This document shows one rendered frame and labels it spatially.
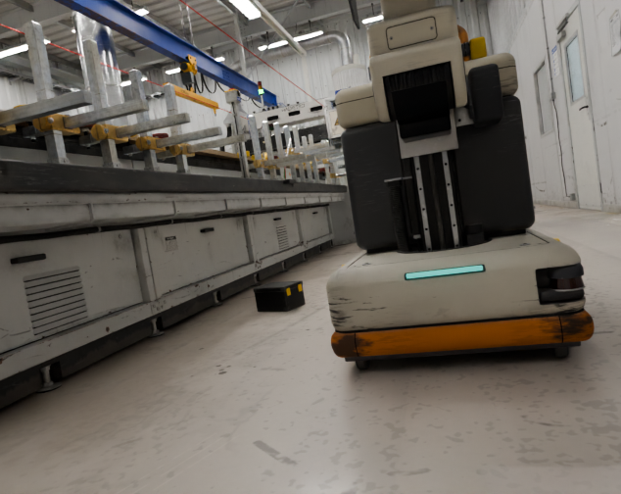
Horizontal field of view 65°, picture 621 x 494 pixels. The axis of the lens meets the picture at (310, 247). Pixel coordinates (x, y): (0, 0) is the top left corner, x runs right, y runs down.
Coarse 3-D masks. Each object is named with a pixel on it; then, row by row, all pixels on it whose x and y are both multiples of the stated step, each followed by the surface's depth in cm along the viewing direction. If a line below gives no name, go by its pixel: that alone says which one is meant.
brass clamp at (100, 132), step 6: (96, 126) 167; (102, 126) 167; (108, 126) 169; (114, 126) 172; (96, 132) 167; (102, 132) 167; (108, 132) 169; (114, 132) 172; (96, 138) 168; (102, 138) 168; (108, 138) 169; (114, 138) 172; (120, 138) 175; (126, 138) 179
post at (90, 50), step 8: (88, 40) 167; (88, 48) 168; (96, 48) 170; (88, 56) 168; (96, 56) 170; (88, 64) 168; (96, 64) 169; (88, 72) 169; (96, 72) 168; (88, 80) 169; (96, 80) 168; (96, 88) 169; (104, 88) 171; (96, 96) 169; (104, 96) 171; (96, 104) 169; (104, 104) 170; (104, 144) 170; (112, 144) 171; (104, 152) 170; (112, 152) 171; (104, 160) 171; (112, 160) 170
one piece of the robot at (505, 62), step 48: (480, 48) 159; (336, 96) 155; (384, 144) 151; (480, 144) 144; (384, 192) 153; (432, 192) 145; (480, 192) 145; (528, 192) 142; (384, 240) 155; (432, 240) 147; (480, 240) 144
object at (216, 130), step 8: (208, 128) 191; (216, 128) 190; (176, 136) 195; (184, 136) 194; (192, 136) 193; (200, 136) 192; (208, 136) 192; (160, 144) 197; (168, 144) 196; (128, 152) 201; (136, 152) 202
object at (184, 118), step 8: (152, 120) 169; (160, 120) 168; (168, 120) 168; (176, 120) 167; (184, 120) 166; (120, 128) 173; (128, 128) 172; (136, 128) 171; (144, 128) 170; (152, 128) 170; (160, 128) 171; (80, 136) 177; (88, 136) 176; (120, 136) 174; (80, 144) 177; (88, 144) 178
